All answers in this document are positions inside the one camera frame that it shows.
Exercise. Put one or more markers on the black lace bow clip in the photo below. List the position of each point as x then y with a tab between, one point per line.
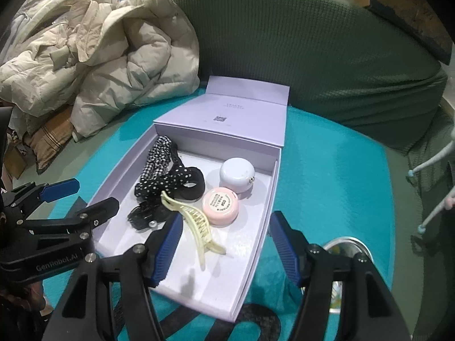
146	212

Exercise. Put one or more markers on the black polka dot scrunchie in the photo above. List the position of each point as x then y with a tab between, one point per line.
185	183

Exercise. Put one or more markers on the beige puffer jacket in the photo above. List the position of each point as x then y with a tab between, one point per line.
101	57

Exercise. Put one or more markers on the dark green cushion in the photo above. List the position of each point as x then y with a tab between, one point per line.
339	61

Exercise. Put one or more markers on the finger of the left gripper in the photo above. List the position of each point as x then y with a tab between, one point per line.
49	235
24	200

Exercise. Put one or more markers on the brown plaid pillow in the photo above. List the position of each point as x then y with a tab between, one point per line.
50	139

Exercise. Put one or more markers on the black white checkered scrunchie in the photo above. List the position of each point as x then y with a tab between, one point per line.
162	154

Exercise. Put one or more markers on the clear glass jar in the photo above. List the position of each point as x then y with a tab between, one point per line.
347	247

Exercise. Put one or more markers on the cream claw hair clip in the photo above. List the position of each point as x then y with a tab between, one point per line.
199	226

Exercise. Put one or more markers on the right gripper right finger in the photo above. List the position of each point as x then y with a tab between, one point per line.
368	311

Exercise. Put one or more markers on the white round compact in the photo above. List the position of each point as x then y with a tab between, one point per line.
237	174

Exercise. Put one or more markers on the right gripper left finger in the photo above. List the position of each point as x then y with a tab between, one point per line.
84	310

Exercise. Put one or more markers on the cardboard box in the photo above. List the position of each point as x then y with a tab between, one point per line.
417	19

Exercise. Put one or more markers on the pink round tin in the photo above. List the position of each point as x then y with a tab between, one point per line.
221	206

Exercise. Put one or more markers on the white open gift box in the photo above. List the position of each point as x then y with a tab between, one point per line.
234	134

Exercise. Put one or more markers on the white plush toy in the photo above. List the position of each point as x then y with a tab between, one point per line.
431	168

